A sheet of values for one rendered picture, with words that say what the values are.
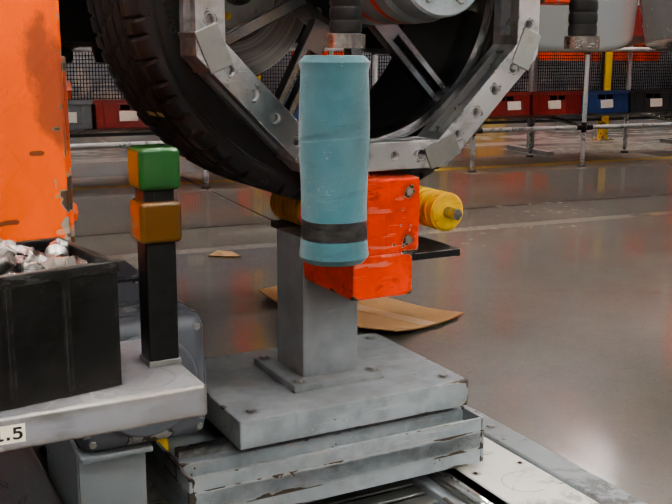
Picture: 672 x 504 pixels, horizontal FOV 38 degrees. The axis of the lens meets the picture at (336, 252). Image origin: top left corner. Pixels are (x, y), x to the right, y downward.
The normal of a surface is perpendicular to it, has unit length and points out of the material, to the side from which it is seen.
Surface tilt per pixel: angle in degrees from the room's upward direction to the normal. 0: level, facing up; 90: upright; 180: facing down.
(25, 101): 90
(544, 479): 0
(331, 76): 87
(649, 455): 0
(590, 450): 0
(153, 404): 90
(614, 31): 90
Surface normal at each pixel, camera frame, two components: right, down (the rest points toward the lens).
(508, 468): 0.00, -0.98
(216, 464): 0.47, 0.18
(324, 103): -0.29, 0.16
